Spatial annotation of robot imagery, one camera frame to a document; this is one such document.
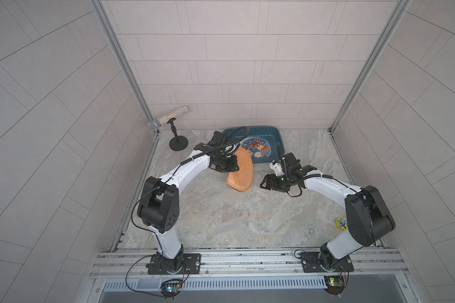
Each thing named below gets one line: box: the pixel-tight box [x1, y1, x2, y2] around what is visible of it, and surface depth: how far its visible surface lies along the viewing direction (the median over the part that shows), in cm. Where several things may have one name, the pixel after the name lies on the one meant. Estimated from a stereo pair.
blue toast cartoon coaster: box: [239, 136, 272, 160], surface depth 107 cm
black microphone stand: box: [166, 117, 189, 151], surface depth 111 cm
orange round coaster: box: [226, 147, 254, 192], surface depth 87 cm
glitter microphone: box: [148, 106, 189, 131], surface depth 95 cm
